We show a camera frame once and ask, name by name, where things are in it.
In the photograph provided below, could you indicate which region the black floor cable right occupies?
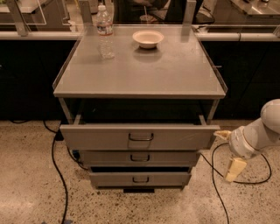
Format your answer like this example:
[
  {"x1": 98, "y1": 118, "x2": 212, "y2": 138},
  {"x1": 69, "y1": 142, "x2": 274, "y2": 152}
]
[{"x1": 199, "y1": 142, "x2": 273, "y2": 224}]

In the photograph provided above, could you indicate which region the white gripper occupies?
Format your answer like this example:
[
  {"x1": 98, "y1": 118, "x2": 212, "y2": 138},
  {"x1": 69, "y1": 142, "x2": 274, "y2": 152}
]
[{"x1": 213, "y1": 126, "x2": 260, "y2": 182}]

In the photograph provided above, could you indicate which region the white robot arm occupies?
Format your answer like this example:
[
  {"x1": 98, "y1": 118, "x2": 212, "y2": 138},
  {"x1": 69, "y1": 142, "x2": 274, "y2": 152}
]
[{"x1": 214, "y1": 99, "x2": 280, "y2": 182}]

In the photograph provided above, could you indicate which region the black floor cable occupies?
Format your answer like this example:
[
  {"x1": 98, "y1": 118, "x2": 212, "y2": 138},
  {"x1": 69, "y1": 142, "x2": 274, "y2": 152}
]
[
  {"x1": 8, "y1": 119, "x2": 88, "y2": 224},
  {"x1": 199, "y1": 142, "x2": 273, "y2": 224}
]

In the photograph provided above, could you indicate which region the black top drawer handle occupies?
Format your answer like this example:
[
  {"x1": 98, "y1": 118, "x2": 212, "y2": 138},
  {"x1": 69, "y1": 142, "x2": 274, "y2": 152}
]
[{"x1": 129, "y1": 133, "x2": 154, "y2": 142}]

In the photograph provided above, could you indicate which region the white horizontal rail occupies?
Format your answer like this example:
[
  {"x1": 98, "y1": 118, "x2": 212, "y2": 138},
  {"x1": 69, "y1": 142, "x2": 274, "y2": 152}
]
[{"x1": 0, "y1": 31, "x2": 280, "y2": 43}]

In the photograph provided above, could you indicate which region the black floor cable left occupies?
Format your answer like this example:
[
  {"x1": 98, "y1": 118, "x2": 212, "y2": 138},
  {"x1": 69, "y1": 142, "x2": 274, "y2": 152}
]
[{"x1": 8, "y1": 119, "x2": 88, "y2": 224}]

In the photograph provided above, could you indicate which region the grey metal post left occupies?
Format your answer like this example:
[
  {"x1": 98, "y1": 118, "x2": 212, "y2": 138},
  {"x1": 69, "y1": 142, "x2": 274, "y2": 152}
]
[{"x1": 6, "y1": 0, "x2": 28, "y2": 37}]

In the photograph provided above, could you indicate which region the grey bottom drawer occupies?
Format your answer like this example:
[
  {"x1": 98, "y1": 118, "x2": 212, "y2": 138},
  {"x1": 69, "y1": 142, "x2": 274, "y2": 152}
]
[{"x1": 89, "y1": 172, "x2": 192, "y2": 187}]

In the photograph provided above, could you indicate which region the clear plastic water bottle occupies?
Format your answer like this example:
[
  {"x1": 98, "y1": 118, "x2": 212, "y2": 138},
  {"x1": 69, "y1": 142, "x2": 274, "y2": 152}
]
[{"x1": 96, "y1": 4, "x2": 115, "y2": 59}]

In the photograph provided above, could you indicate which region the grey metal cabinet table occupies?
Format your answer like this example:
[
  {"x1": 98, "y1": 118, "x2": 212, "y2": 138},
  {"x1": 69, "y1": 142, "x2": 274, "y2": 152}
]
[{"x1": 52, "y1": 0, "x2": 228, "y2": 193}]

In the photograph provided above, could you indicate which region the grey middle drawer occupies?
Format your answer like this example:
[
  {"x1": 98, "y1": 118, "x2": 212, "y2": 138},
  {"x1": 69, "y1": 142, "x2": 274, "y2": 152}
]
[{"x1": 80, "y1": 150, "x2": 200, "y2": 167}]

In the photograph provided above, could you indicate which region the plastic cup with straw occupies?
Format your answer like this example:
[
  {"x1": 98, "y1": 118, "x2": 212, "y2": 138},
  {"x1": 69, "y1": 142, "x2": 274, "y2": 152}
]
[{"x1": 140, "y1": 7, "x2": 154, "y2": 25}]

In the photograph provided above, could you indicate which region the grey drawer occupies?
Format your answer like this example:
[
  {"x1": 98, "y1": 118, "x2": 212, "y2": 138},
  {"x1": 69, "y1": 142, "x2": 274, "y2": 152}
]
[
  {"x1": 60, "y1": 123, "x2": 221, "y2": 151},
  {"x1": 89, "y1": 172, "x2": 192, "y2": 187},
  {"x1": 80, "y1": 150, "x2": 200, "y2": 167}
]

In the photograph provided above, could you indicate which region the grey top drawer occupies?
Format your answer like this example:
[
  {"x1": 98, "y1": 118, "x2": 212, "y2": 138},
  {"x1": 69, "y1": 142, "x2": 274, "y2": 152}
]
[{"x1": 60, "y1": 123, "x2": 221, "y2": 151}]

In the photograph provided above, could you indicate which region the white paper bowl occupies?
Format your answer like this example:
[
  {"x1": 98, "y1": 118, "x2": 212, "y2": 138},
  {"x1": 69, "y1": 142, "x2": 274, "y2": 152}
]
[{"x1": 132, "y1": 30, "x2": 164, "y2": 49}]

